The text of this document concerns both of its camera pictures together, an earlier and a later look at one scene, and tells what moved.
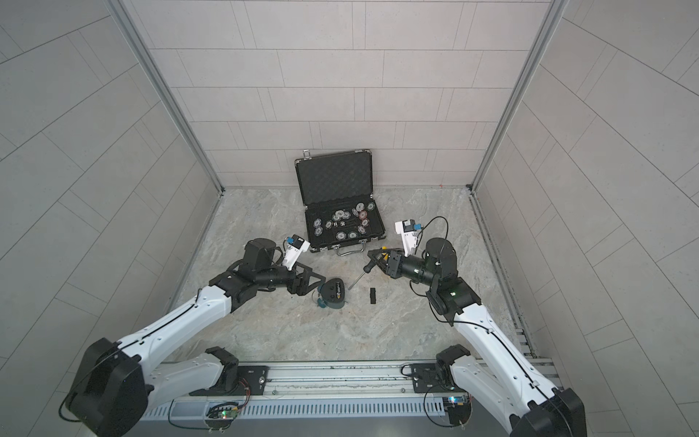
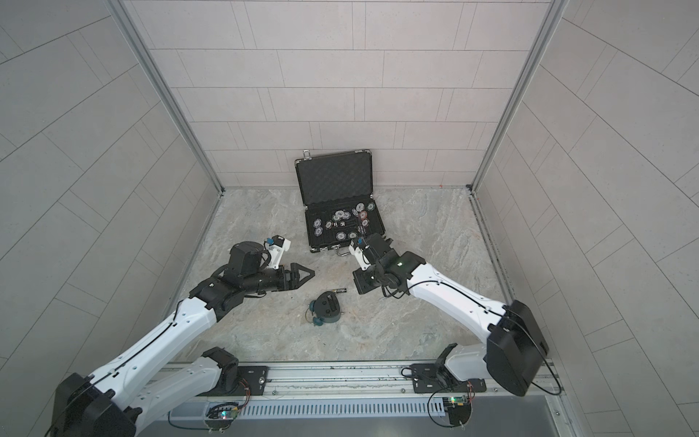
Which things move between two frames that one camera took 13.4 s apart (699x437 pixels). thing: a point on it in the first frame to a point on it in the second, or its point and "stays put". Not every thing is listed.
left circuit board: [223, 411] stays put
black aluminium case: [341, 212] stays put
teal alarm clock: [331, 293] to [325, 309]
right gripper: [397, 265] to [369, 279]
